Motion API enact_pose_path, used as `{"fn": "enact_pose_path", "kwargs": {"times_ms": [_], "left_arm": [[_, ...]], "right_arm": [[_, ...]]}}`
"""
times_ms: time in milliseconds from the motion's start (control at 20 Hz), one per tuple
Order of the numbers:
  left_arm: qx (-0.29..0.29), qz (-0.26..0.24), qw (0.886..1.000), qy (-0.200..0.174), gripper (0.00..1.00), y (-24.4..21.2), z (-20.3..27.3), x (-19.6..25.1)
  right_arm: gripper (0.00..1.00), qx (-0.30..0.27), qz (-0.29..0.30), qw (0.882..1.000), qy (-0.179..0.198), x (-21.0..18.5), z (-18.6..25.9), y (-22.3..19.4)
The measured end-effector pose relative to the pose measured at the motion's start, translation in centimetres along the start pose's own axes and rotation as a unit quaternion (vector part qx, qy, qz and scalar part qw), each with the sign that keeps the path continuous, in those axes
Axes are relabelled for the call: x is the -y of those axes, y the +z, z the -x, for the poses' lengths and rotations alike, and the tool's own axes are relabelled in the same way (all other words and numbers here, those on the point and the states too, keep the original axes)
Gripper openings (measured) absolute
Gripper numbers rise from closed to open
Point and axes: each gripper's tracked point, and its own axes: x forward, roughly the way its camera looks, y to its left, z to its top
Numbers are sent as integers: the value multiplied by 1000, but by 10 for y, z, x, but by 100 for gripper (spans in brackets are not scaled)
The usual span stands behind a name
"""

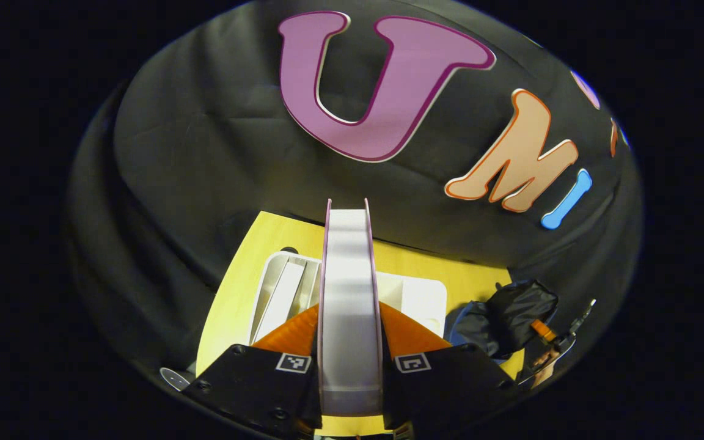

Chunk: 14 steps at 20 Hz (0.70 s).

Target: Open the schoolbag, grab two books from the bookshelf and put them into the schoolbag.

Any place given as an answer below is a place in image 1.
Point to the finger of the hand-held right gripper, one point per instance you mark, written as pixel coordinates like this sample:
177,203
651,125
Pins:
543,330

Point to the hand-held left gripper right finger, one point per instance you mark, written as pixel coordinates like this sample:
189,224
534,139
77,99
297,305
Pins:
443,385

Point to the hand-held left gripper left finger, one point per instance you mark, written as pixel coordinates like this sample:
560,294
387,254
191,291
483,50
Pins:
254,391

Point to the blue schoolbag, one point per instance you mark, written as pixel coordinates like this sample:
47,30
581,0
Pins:
511,318

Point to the white bookshelf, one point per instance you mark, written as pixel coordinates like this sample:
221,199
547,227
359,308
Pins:
419,299

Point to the pink book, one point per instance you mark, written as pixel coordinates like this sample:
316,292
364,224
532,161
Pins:
349,305

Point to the light grey perforated object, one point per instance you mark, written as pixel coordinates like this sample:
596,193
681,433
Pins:
175,379

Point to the black backdrop cloth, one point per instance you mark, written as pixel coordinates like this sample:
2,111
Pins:
205,153

